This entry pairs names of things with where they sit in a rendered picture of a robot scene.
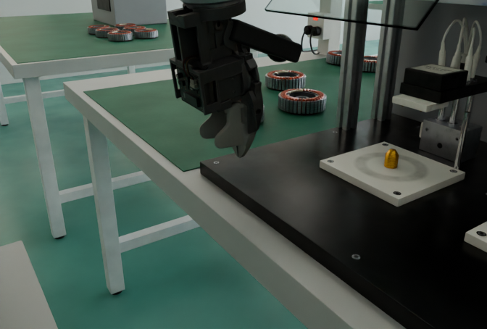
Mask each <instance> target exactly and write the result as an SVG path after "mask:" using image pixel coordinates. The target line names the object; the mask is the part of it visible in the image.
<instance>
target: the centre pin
mask: <svg viewBox="0 0 487 329"><path fill-rule="evenodd" d="M398 160H399V154H398V153H397V151H396V150H395V149H389V150H388V151H387V152H386V155H385V161H384V167H387V168H389V169H395V168H397V165H398Z"/></svg>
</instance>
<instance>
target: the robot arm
mask: <svg viewBox="0 0 487 329"><path fill-rule="evenodd" d="M180 1H182V2H183V8H179V9H174V10H170V11H167V13H168V18H169V23H170V31H171V36H172V44H173V48H174V53H175V57H173V58H170V59H169V60H170V68H171V72H172V80H173V84H174V89H175V97H176V98H177V99H178V98H180V97H181V99H182V101H184V102H185V103H187V104H189V105H191V106H192V107H194V108H196V109H197V110H199V111H200V112H203V113H204V115H208V114H211V115H210V116H209V118H208V119H207V120H206V121H205V122H204V123H203V124H202V125H201V126H200V128H199V131H200V135H201V137H202V138H205V139H209V138H214V139H215V146H216V147H217V148H219V149H223V148H228V147H233V150H234V152H235V154H236V156H237V157H239V158H241V157H244V156H245V154H246V153H247V151H248V150H249V148H250V146H251V144H252V142H253V140H254V138H255V135H256V132H257V131H258V130H259V125H260V122H261V119H262V113H263V98H262V89H261V86H262V83H261V81H259V71H258V68H257V67H258V66H257V63H256V61H255V59H254V58H253V54H252V53H250V49H253V50H256V51H259V52H262V53H264V54H267V55H268V57H269V58H270V59H271V60H272V61H274V62H285V61H286V60H287V61H289V62H294V63H296V62H298V61H299V57H300V55H301V51H302V49H303V47H302V45H301V44H299V43H296V42H293V41H292V40H291V38H290V37H288V36H287V35H285V34H282V33H279V34H274V33H271V32H268V31H266V30H263V29H261V28H258V27H255V26H253V25H250V24H248V23H246V22H243V21H240V20H237V19H233V18H232V17H237V16H239V15H241V14H243V13H244V12H245V11H246V0H180ZM176 69H177V73H178V74H176V75H175V70H176ZM176 78H177V79H178V84H179V86H180V88H178V84H177V80H176Z"/></svg>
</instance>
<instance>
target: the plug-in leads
mask: <svg viewBox="0 0 487 329"><path fill-rule="evenodd" d="M455 22H458V23H459V24H460V25H461V31H460V35H459V42H458V44H457V50H456V52H455V54H454V56H453V58H452V61H451V66H450V67H453V68H457V69H461V70H467V71H468V74H467V82H468V83H470V81H471V80H472V79H473V78H475V72H476V70H477V66H478V62H479V59H480V51H481V48H482V31H481V28H480V24H479V22H478V21H477V20H475V21H474V22H473V24H472V27H471V31H470V37H469V29H468V23H467V18H466V17H464V18H463V20H462V21H461V20H454V21H453V22H452V23H451V24H450V26H449V27H448V28H447V30H446V32H445V33H444V36H443V39H442V42H441V50H440V51H439V58H438V65H441V66H445V62H446V50H445V42H444V41H445V38H446V35H447V33H448V32H449V30H450V28H451V27H452V25H453V24H454V23H455ZM475 24H477V26H478V31H479V36H480V42H479V46H478V48H477V50H476V52H475V54H474V55H473V44H474V40H475V32H476V28H474V27H475ZM462 37H463V39H464V53H462V52H461V43H462ZM470 42H471V44H470ZM461 56H462V59H461Z"/></svg>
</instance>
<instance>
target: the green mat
mask: <svg viewBox="0 0 487 329"><path fill-rule="evenodd" d="M276 70H282V71H284V70H285V71H286V70H288V71H289V70H291V71H292V70H293V71H299V72H302V73H303V74H305V75H306V84H305V87H303V88H302V90H303V89H304V88H305V89H306V90H307V89H312V90H316V91H320V92H323V93H324V94H325V95H326V96H327V97H326V108H325V110H324V111H322V112H320V113H317V114H298V113H297V114H294V113H293V114H291V113H287V112H284V111H283V110H281V109H279V108H278V94H279V93H280V92H282V91H279V90H278V91H277V90H274V89H271V88H268V87H267V86H266V85H265V75H266V74H267V73H269V72H271V71H276ZM258 71H259V81H261V83H262V86H261V89H262V98H263V104H264V106H265V119H264V121H263V122H261V123H260V125H259V130H258V131H257V132H256V135H255V138H254V140H253V142H252V144H251V146H250V148H249V149H253V148H256V147H259V146H264V145H268V144H271V143H276V142H279V141H284V140H288V139H291V138H296V137H299V136H305V135H308V134H311V133H316V132H320V131H323V130H328V129H331V128H337V127H336V115H337V106H338V89H339V80H340V71H341V66H340V65H335V64H329V63H328V62H326V58H322V59H311V60H306V61H300V62H296V63H294V62H291V63H285V64H275V65H270V66H264V67H258ZM374 84H375V72H371V71H370V72H363V71H362V82H361V90H360V98H359V111H358V119H357V122H360V121H363V120H368V119H372V118H371V110H372V98H373V91H374ZM84 93H85V94H86V95H88V96H89V97H90V98H92V99H93V100H94V101H95V102H96V103H97V104H99V105H100V106H101V107H103V108H104V109H105V110H107V111H108V112H109V113H110V114H111V115H113V116H114V117H115V118H117V119H118V120H119V121H120V122H121V123H122V124H124V125H125V126H126V127H128V128H129V129H130V130H132V131H133V132H134V133H135V134H136V135H137V136H139V137H140V138H142V139H143V140H144V141H145V142H147V143H148V144H149V145H150V146H152V147H153V148H154V149H156V150H157V151H158V152H159V153H160V154H161V155H163V156H164V157H165V158H167V159H168V160H169V161H171V162H172V163H173V164H174V165H175V166H176V167H178V168H179V169H180V170H182V171H183V172H186V171H189V170H194V169H197V168H200V162H201V161H204V160H208V159H213V158H216V157H221V156H225V155H228V154H232V153H235V152H234V150H233V147H228V148H223V149H219V148H217V147H216V146H215V139H214V138H209V139H205V138H202V137H201V135H200V131H199V128H200V126H201V125H202V124H203V123H204V122H205V121H206V120H207V119H208V118H209V116H210V115H211V114H208V115H204V113H203V112H200V111H199V110H197V109H196V108H194V107H192V106H191V105H189V104H187V103H185V102H184V101H182V99H181V97H180V98H178V99H177V98H176V97H175V89H174V84H173V80H172V79H170V80H160V81H154V82H149V83H139V84H133V85H128V86H118V87H112V88H103V89H97V90H92V91H84Z"/></svg>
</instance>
